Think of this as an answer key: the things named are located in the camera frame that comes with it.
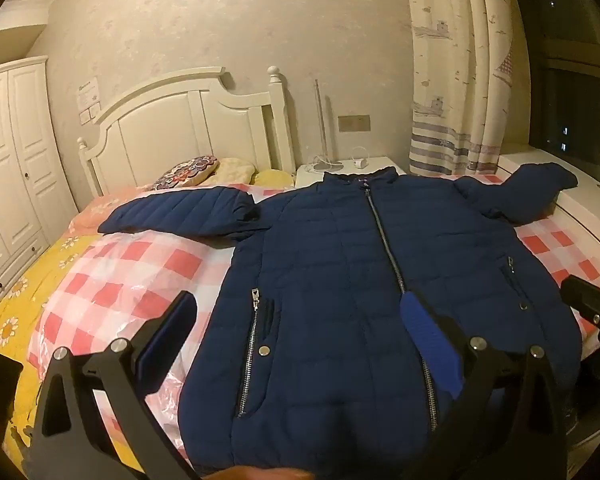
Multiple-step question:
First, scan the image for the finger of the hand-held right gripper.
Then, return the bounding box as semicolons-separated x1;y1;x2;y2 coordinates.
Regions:
560;275;600;356

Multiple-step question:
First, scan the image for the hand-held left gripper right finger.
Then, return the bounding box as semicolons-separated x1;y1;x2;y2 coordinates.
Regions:
400;293;568;480

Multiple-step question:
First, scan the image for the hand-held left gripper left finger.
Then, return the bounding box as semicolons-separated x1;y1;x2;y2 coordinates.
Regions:
27;290;198;480

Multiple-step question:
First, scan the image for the navy puffer jacket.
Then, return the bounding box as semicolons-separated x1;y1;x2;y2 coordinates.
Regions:
97;162;583;473

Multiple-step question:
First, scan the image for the white window ledge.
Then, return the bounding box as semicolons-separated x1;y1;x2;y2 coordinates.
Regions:
497;142;600;261

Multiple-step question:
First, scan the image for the pink checkered blanket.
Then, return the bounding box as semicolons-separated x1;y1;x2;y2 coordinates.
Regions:
27;180;600;461

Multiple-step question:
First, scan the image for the window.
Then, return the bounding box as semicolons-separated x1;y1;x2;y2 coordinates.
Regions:
510;0;600;186

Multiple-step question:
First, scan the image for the yellow and pink floral sheet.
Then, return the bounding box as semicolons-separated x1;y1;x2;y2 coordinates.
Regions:
0;190;151;480

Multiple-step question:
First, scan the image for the patterned cushion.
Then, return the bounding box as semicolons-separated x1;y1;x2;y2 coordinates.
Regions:
152;155;221;192

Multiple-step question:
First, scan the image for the yellow pillow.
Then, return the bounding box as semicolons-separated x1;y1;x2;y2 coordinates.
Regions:
250;169;297;201
211;157;257;186

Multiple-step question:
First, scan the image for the dark cloth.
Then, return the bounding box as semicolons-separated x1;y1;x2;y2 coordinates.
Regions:
0;352;23;436

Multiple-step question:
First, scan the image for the white nightstand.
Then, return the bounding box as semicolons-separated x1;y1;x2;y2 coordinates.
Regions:
295;157;406;191

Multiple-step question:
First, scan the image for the white bed headboard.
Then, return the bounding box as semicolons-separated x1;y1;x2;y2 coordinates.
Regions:
77;65;297;198

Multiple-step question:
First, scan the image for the white stick lamp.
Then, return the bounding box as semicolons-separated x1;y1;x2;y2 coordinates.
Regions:
307;79;343;173

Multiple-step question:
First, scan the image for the printed curtain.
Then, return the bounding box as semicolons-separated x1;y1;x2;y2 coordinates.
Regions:
402;0;531;177

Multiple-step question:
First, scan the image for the white wardrobe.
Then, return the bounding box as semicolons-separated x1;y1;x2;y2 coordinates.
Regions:
0;55;79;306

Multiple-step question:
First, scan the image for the wall switch plate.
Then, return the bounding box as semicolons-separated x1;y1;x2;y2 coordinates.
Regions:
337;115;372;133

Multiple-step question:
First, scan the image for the paper notice on wall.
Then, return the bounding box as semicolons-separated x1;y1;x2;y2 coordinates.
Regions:
75;77;102;126

